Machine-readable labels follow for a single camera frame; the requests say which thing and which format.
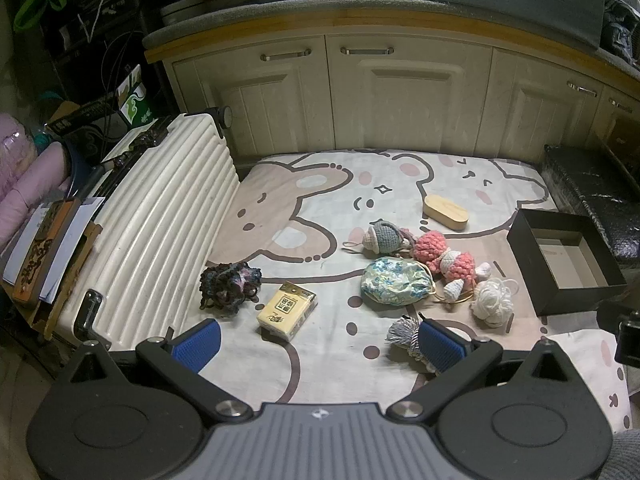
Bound white ribbed suitcase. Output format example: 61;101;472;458
50;105;242;357

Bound cartoon bear printed blanket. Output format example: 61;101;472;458
190;147;633;431

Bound dark cloth bundle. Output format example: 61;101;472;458
601;0;640;67

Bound white yarn bundle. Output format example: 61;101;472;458
470;276;521;322

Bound oval wooden box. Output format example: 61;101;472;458
422;192;471;234

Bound green and white carton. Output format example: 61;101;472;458
116;64;157;132

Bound pink crochet doll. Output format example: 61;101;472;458
412;230;494;304

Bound grey countertop with wooden edge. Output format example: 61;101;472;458
142;0;640;82

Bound grey tassel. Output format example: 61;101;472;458
384;313;442;374

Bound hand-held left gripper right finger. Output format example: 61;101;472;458
385;318;574;423

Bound black bubble wrap package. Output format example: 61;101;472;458
542;143;640;262

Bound black cardboard box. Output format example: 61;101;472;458
506;208;629;317

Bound green strap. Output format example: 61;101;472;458
14;0;67;31

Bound yellow tissue pack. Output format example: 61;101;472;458
256;282;318;344

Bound cream cabinet door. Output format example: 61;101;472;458
597;82;640;161
170;35;331;162
325;35;496;154
487;47;606;162

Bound floral fabric pouch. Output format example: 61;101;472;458
359;256;436;307

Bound black printed box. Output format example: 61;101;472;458
46;99;127;137

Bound white pot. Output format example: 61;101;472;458
160;0;204;26

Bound dark multicolour yarn bundle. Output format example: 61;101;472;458
199;261;263;317

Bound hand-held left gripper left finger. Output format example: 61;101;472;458
64;318;253;423

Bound white papers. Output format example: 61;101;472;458
1;196;107;307

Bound pink jacket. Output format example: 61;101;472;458
0;112;77;257

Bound grey crochet doll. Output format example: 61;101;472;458
342;218;416;256

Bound person's grey trouser leg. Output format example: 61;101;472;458
607;429;640;480

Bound orange patterned box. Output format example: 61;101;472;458
12;199;84;307

